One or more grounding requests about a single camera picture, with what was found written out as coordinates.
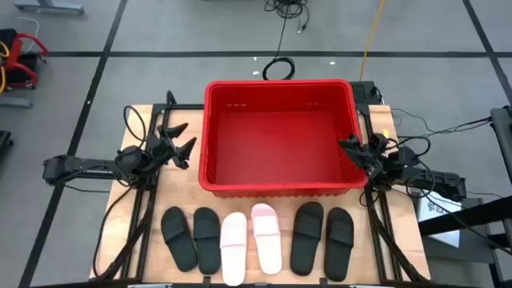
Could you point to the black aluminium frame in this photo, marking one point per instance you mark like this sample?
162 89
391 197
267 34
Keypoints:
376 236
145 240

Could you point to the yellow gripper tag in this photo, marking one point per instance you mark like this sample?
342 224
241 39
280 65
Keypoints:
386 133

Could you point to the pink slide sandal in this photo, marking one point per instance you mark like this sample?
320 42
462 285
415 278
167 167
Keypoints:
266 240
233 252

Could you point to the red plastic bin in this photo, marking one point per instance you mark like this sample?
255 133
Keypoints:
280 152

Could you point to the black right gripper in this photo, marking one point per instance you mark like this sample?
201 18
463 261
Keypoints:
380 158

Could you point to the white printed box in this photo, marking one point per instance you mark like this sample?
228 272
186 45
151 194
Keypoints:
440 224

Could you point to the red roller cart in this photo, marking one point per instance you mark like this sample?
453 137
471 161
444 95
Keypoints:
14 56

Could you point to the black metal beam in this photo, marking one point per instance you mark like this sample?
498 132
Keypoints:
480 214

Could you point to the black slide sandal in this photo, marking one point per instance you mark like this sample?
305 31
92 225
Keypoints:
178 240
339 248
207 244
306 240

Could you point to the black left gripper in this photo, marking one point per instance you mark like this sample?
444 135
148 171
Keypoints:
162 152

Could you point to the grey metal table foot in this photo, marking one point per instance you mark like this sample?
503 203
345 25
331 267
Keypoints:
48 7
16 103

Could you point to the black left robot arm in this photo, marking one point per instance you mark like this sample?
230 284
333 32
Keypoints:
80 170

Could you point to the black power strip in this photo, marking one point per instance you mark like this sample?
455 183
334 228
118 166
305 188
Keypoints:
362 94

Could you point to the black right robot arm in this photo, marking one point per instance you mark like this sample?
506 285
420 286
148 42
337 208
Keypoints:
440 182

